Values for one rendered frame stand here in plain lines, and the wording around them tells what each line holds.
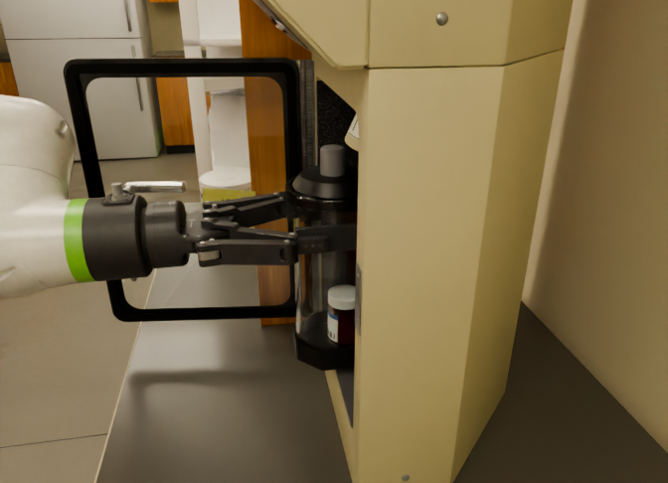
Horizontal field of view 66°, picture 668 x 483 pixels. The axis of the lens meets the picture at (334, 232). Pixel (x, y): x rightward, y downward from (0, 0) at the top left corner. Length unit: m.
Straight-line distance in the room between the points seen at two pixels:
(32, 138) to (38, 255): 0.14
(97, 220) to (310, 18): 0.31
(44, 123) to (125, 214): 0.15
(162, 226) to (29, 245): 0.13
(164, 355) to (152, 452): 0.20
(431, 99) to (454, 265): 0.15
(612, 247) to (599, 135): 0.17
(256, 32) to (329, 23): 0.37
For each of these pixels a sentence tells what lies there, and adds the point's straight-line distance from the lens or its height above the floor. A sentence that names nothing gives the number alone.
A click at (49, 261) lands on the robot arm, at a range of 0.60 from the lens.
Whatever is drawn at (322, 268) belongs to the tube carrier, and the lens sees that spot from 0.59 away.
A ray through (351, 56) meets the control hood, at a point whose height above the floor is 1.42.
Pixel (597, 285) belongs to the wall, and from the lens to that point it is 0.91.
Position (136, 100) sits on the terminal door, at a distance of 0.75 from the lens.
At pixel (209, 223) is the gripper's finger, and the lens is 0.58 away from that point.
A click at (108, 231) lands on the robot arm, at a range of 0.58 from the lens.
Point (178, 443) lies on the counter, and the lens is 0.74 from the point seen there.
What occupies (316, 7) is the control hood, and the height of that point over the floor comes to 1.45.
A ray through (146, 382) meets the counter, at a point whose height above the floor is 0.94.
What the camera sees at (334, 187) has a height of 1.27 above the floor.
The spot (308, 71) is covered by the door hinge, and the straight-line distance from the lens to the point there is 0.72.
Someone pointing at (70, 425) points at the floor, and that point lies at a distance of 2.30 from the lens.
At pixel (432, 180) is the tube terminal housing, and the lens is 0.45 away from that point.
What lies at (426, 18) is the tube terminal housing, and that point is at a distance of 0.42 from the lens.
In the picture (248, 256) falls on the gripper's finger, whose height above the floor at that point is 1.22.
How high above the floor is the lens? 1.46
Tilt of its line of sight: 24 degrees down
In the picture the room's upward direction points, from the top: straight up
